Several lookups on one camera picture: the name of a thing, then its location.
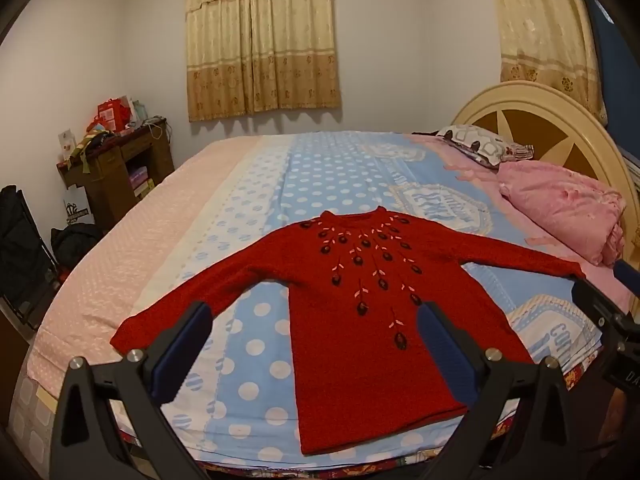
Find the cream wooden headboard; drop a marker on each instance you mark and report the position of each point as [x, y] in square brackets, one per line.
[550, 110]

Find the dark blue board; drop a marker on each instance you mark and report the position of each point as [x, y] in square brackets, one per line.
[615, 70]

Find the white patterned mattress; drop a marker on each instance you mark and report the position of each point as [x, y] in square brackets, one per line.
[30, 430]

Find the red gift bag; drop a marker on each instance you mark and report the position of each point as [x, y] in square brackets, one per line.
[112, 115]

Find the red embroidered sweater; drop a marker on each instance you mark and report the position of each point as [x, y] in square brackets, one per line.
[350, 360]

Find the pink box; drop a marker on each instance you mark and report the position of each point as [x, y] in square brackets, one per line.
[139, 178]

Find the green striped cloth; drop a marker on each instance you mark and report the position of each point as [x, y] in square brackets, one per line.
[87, 152]

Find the black folding chair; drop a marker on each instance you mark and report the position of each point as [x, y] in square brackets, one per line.
[22, 255]

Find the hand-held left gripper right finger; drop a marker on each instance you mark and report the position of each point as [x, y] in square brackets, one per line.
[447, 357]

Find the black bag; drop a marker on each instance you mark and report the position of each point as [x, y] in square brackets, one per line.
[75, 245]

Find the white printed paper bag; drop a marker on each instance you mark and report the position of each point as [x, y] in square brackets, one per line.
[77, 207]

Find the pale teal box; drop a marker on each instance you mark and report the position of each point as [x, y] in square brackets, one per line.
[139, 111]

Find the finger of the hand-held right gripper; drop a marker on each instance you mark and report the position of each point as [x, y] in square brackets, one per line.
[625, 272]
[592, 300]

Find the wide beige patterned curtain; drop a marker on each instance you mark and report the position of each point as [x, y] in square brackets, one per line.
[260, 40]

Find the pink dotted bed sheet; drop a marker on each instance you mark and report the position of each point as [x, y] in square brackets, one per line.
[150, 230]

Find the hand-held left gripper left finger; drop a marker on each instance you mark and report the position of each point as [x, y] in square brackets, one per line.
[182, 352]

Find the pink pillow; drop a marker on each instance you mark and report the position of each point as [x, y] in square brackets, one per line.
[560, 205]

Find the white wall card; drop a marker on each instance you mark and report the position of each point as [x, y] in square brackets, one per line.
[66, 144]

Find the grey white patterned pillow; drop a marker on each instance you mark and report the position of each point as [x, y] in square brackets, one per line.
[480, 142]

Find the dark wooden desk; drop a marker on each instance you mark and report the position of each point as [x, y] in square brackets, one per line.
[107, 180]

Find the narrow beige patterned curtain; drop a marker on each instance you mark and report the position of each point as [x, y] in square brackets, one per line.
[545, 25]

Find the bed with polka-dot sheet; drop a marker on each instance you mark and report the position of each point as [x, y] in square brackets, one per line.
[310, 185]

